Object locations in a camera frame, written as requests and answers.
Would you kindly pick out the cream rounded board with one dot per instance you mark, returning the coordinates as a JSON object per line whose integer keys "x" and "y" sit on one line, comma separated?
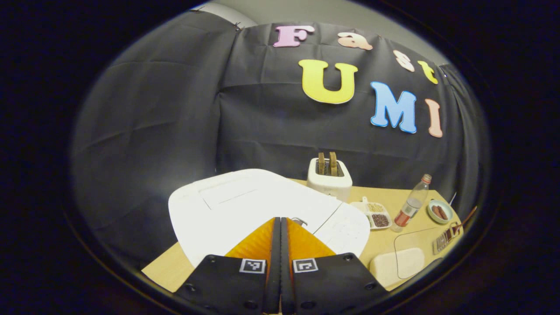
{"x": 385, "y": 267}

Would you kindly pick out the brown bread slice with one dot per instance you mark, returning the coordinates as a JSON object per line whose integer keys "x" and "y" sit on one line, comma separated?
{"x": 333, "y": 164}
{"x": 321, "y": 164}

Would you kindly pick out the white toaster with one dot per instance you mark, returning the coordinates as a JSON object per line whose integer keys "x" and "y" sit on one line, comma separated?
{"x": 328, "y": 188}

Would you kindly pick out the clear plastic bottle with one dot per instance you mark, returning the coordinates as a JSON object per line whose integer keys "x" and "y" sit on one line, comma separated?
{"x": 411, "y": 205}

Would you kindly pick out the light green plate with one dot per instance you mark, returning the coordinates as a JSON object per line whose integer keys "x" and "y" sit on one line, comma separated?
{"x": 430, "y": 209}

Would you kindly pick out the red meat slice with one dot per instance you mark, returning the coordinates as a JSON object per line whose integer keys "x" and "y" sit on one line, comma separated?
{"x": 436, "y": 213}
{"x": 443, "y": 211}

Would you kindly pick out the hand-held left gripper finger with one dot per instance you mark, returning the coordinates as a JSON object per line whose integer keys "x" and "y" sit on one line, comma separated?
{"x": 274, "y": 271}
{"x": 285, "y": 271}

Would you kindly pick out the white rice cooker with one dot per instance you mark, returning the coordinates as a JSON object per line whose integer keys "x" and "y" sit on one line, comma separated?
{"x": 218, "y": 218}

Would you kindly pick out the clear plastic sheet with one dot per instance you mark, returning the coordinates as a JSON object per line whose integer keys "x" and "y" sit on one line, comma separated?
{"x": 420, "y": 238}

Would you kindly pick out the white divided rice dish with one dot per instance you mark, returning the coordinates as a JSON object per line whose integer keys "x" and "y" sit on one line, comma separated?
{"x": 361, "y": 205}

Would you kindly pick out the brown wooden spoon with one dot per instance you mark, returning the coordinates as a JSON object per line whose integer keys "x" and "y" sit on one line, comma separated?
{"x": 468, "y": 216}

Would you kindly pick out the black backdrop cloth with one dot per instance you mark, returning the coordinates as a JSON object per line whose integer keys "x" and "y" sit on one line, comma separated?
{"x": 153, "y": 131}

